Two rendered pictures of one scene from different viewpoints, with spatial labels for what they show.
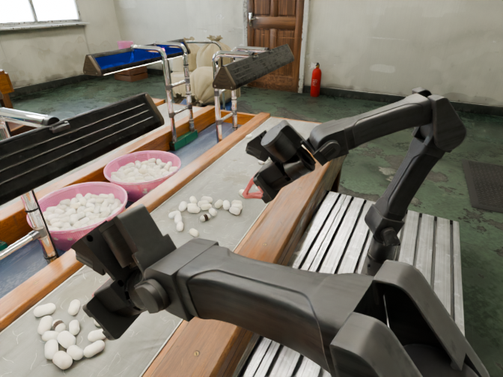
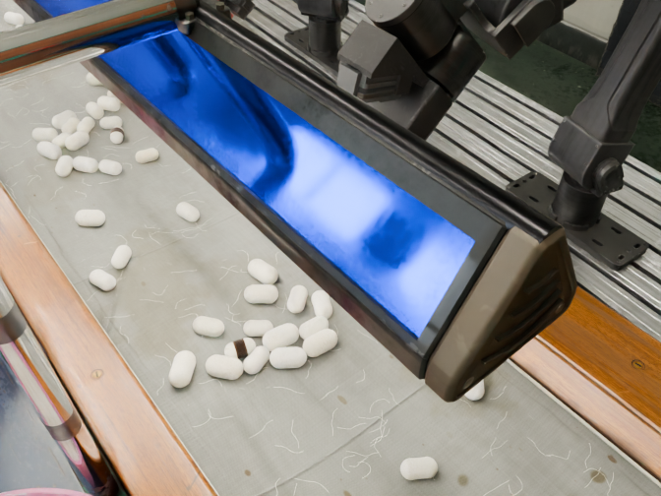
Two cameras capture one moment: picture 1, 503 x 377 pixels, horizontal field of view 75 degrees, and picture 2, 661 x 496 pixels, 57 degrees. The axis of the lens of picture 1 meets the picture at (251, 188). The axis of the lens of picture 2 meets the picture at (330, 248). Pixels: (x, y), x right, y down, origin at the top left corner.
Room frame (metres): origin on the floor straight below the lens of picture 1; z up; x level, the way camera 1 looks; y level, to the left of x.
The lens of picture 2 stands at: (0.17, 0.65, 1.25)
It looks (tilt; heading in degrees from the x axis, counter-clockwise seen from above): 45 degrees down; 297
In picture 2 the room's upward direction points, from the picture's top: straight up
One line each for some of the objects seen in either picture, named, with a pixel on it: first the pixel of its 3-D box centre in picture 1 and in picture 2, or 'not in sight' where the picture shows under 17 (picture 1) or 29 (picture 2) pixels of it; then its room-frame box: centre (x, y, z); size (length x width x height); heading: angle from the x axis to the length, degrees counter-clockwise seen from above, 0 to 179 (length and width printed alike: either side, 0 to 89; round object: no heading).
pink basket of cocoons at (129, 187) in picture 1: (145, 176); not in sight; (1.06, 0.39, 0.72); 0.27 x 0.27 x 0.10
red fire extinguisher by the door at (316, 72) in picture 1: (316, 78); not in sight; (5.07, -0.97, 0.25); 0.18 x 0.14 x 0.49; 153
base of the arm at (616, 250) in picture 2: not in sight; (579, 198); (0.15, -0.08, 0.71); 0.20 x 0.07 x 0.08; 153
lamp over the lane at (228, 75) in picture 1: (260, 62); not in sight; (1.34, -0.04, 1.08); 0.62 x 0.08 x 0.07; 156
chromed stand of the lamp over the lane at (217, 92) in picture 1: (242, 105); not in sight; (1.37, 0.04, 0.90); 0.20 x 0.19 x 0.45; 156
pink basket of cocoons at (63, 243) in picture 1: (83, 217); not in sight; (0.81, 0.50, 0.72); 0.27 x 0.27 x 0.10
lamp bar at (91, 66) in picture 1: (144, 54); not in sight; (1.56, 0.48, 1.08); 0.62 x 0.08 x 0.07; 156
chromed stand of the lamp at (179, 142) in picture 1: (165, 96); not in sight; (1.53, 0.40, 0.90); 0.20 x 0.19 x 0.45; 156
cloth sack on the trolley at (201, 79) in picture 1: (208, 86); not in sight; (3.93, 0.50, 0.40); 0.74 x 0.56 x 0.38; 154
